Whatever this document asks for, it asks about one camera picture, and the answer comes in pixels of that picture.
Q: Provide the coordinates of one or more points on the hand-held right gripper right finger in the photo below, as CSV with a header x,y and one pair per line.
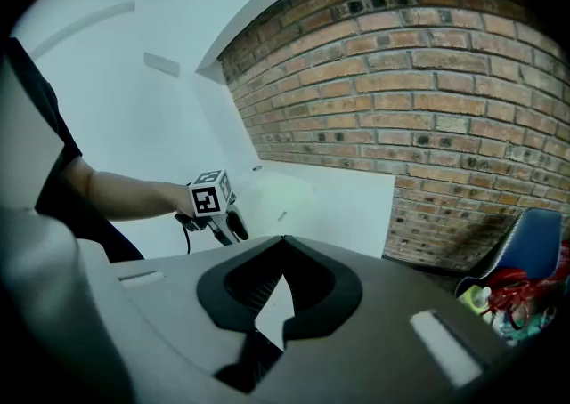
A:
x,y
378,326

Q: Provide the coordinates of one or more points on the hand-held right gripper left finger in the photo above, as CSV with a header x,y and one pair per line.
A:
x,y
187,300

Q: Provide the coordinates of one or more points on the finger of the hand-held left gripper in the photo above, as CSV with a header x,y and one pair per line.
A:
x,y
238,224
220,231

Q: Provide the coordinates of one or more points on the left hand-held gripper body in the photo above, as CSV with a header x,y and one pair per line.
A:
x,y
207,197

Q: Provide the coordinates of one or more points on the person's left forearm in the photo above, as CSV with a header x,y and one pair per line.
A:
x,y
129,195

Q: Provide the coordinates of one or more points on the green bottle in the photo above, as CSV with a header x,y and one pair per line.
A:
x,y
474,300

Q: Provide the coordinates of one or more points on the white table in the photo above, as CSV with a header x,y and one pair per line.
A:
x,y
347,211

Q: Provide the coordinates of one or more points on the teal plastic item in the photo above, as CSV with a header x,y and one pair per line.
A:
x,y
530,326

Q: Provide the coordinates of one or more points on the person's black shirt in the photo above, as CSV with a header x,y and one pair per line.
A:
x,y
58,171

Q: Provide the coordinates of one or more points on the blue chair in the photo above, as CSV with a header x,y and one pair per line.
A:
x,y
539,242

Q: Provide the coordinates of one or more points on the grey rectangular wall plate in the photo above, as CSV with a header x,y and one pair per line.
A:
x,y
161,64

